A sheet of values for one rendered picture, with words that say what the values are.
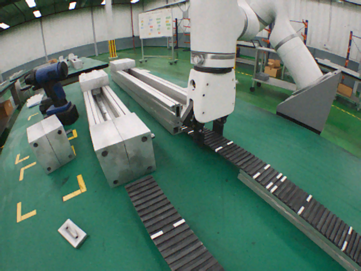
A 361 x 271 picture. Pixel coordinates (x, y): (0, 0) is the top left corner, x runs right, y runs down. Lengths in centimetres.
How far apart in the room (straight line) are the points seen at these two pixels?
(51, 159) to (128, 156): 21
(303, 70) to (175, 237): 64
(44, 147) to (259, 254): 45
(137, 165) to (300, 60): 62
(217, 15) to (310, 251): 40
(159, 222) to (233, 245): 11
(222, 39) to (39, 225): 46
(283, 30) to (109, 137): 66
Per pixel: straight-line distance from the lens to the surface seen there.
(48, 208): 38
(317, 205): 32
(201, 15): 29
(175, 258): 22
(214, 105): 33
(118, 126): 32
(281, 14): 73
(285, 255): 29
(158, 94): 48
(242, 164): 32
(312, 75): 68
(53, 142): 42
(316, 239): 32
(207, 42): 29
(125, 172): 32
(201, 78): 30
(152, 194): 27
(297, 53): 69
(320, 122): 64
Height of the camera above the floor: 103
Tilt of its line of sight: 34 degrees down
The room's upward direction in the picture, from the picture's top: 2 degrees counter-clockwise
